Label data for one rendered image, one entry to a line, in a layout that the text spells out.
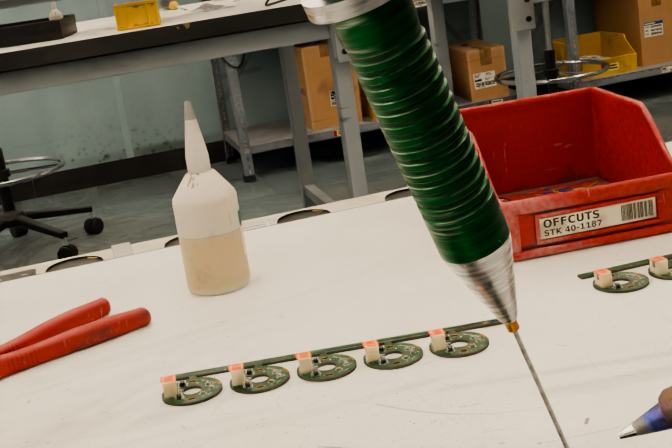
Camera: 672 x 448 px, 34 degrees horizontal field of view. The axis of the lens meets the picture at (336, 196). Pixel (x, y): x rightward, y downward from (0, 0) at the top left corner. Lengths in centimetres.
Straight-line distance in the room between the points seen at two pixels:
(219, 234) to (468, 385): 19
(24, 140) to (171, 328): 412
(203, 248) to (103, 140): 410
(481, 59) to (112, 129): 154
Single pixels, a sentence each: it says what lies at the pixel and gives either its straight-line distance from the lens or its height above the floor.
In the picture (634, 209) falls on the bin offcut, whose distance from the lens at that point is 58.
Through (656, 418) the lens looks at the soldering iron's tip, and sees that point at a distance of 20.
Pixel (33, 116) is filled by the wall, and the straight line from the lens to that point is 464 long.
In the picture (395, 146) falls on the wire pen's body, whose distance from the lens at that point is 15.
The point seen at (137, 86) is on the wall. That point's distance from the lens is 464.
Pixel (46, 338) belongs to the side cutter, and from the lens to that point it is 55.
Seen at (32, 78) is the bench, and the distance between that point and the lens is 255.
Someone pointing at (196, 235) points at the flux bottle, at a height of 78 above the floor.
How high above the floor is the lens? 93
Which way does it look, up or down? 14 degrees down
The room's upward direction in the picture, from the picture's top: 8 degrees counter-clockwise
